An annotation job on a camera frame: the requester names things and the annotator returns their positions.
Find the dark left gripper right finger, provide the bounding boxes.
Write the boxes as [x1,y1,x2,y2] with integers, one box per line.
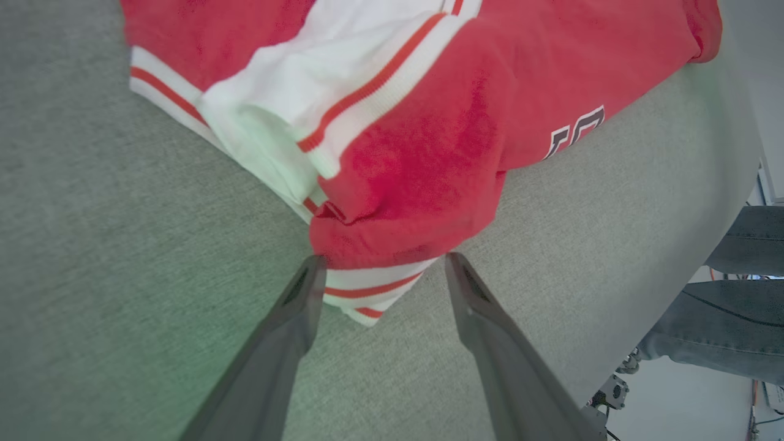
[445,252,607,441]

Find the person leg in grey jeans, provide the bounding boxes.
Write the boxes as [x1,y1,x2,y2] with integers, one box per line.
[637,279,784,386]
[704,205,784,278]

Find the thin floor cables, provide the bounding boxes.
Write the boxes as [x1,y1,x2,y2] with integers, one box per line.
[747,380,784,441]

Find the red and white garment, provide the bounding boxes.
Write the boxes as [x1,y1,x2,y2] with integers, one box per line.
[119,0,723,327]

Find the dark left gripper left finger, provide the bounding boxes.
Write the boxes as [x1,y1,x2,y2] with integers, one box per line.
[179,255,328,441]

